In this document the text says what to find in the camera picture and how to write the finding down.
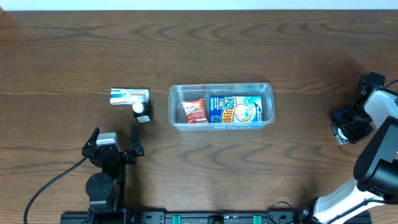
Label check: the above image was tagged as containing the white Panadol box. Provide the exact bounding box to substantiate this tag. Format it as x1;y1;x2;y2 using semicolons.
109;88;150;105

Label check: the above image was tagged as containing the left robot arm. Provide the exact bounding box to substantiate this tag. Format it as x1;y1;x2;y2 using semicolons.
82;126;144;224

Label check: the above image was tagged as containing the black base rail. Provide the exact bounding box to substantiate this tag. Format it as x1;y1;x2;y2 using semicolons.
60;210;373;224

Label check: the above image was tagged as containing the green round-logo box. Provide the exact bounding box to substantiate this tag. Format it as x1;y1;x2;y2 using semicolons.
330;125;349;145

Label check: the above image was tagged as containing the dark bottle white cap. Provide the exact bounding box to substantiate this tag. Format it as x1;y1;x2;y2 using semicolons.
132;101;153;123

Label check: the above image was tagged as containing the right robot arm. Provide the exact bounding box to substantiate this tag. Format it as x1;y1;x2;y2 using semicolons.
296;72;397;224

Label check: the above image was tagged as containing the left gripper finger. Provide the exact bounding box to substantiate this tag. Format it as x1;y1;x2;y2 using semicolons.
130;125;142;152
86;127;100;149

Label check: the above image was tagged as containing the clear plastic container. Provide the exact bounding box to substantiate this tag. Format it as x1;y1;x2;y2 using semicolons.
169;83;275;131

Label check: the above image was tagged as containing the blue Kool Fever box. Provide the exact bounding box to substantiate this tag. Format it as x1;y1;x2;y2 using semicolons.
209;96;263;123

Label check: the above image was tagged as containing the red Panadol box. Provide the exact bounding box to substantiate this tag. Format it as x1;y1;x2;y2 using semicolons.
182;98;208;123

